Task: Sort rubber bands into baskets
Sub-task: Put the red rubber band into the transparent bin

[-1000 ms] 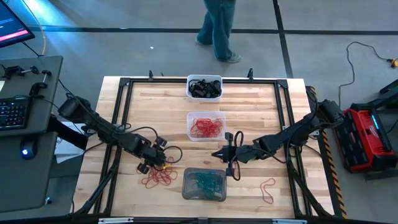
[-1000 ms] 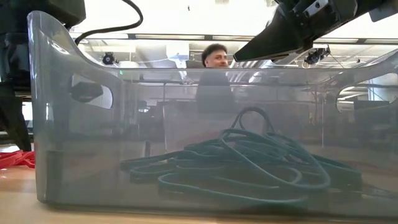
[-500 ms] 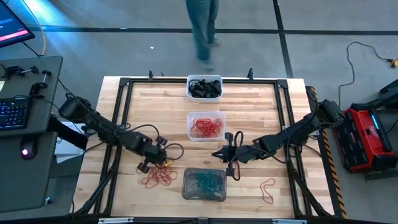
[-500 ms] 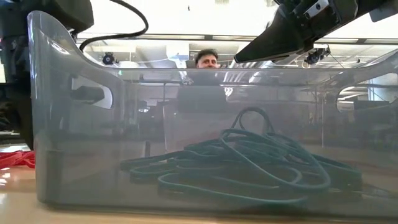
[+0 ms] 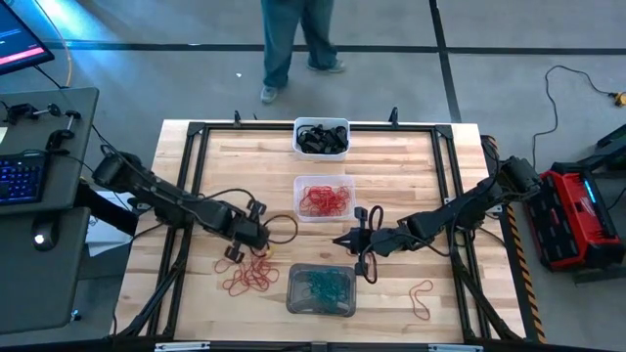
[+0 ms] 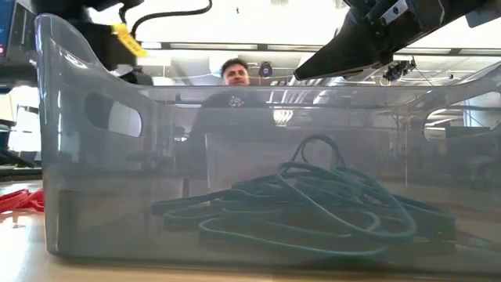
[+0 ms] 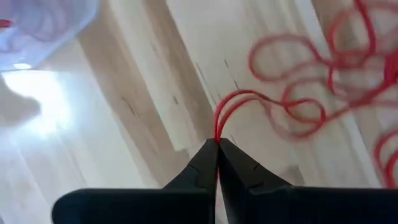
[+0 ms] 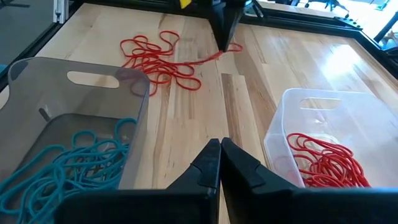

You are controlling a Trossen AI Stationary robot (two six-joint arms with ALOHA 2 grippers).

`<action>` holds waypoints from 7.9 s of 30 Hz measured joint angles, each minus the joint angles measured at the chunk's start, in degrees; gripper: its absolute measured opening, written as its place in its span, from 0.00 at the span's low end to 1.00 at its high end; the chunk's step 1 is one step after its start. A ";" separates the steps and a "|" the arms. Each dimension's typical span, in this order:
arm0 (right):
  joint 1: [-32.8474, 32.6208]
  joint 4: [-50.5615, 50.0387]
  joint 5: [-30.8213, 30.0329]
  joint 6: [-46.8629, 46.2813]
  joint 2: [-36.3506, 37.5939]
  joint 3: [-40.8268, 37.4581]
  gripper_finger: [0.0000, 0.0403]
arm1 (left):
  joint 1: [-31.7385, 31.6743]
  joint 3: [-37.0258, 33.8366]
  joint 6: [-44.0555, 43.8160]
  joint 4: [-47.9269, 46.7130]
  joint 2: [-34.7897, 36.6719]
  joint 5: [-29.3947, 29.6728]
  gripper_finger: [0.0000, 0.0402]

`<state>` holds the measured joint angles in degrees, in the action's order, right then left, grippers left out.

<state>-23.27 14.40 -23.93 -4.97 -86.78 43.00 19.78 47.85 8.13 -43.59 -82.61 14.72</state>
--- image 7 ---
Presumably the clear plastic basket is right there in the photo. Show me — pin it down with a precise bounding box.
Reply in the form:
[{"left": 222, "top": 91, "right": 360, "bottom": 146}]
[{"left": 0, "top": 0, "right": 101, "bottom": 73}]

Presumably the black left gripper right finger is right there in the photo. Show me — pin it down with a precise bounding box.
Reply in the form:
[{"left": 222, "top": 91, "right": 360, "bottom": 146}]
[{"left": 218, "top": 138, "right": 398, "bottom": 224}]

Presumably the red rubber band tangle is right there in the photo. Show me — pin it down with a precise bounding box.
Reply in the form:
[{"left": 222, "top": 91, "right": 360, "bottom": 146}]
[{"left": 213, "top": 0, "right": 398, "bottom": 189}]

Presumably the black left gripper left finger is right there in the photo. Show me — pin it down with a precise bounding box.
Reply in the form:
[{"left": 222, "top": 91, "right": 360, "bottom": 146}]
[{"left": 52, "top": 139, "right": 220, "bottom": 224}]

